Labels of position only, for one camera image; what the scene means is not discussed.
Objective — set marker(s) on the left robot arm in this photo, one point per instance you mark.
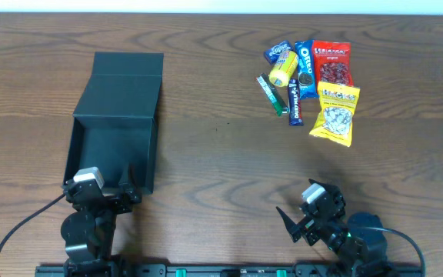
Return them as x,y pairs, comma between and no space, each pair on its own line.
89,231

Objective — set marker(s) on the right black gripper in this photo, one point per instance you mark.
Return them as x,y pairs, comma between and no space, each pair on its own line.
306,224

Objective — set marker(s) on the purple Dairy Milk bar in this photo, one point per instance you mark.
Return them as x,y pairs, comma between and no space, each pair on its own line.
295,118

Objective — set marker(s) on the blue Eclipse mint pack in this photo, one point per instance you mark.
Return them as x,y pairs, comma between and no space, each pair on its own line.
272,54

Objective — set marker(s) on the yellow Hacks candy bag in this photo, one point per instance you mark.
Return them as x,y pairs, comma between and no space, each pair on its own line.
338,104

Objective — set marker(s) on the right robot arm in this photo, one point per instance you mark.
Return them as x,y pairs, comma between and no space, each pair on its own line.
359,251

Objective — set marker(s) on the black cardboard box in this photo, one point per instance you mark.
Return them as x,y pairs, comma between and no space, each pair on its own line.
114,122

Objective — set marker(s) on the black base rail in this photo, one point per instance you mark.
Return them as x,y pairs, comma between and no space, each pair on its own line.
160,270

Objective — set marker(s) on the red dried fruit bag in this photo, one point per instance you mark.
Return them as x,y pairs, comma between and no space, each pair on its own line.
332,62

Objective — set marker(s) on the green gum pack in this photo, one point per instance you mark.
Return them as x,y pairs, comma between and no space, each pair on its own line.
272,94

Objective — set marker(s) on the blue Oreo cookie pack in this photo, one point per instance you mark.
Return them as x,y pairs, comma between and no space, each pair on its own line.
306,70

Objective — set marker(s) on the yellow Mentos candy roll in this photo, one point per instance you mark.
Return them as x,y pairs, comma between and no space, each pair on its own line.
284,68

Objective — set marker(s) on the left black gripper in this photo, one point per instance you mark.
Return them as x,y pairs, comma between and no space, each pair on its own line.
111,196

